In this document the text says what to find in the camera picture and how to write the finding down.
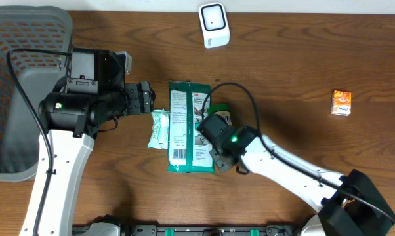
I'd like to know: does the white barcode scanner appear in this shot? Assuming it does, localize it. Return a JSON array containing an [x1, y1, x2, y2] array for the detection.
[[198, 2, 230, 49]]

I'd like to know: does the white green packet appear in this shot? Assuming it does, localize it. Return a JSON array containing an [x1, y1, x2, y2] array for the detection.
[[167, 81, 215, 173]]

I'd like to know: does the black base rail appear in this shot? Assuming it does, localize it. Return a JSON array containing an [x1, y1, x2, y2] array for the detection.
[[72, 214, 297, 236]]

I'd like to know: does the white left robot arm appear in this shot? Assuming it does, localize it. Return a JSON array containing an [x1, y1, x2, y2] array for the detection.
[[20, 48, 155, 235]]

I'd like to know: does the teal packet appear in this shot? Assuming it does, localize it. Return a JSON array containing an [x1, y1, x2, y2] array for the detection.
[[148, 109, 169, 149]]

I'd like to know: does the small orange box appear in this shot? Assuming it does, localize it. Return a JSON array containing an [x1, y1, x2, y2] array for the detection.
[[331, 90, 352, 116]]

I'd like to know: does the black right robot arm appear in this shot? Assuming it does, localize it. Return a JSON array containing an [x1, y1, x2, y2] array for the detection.
[[197, 113, 395, 235]]

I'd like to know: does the green lid spice jar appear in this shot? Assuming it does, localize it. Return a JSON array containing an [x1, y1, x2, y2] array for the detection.
[[208, 104, 232, 126]]

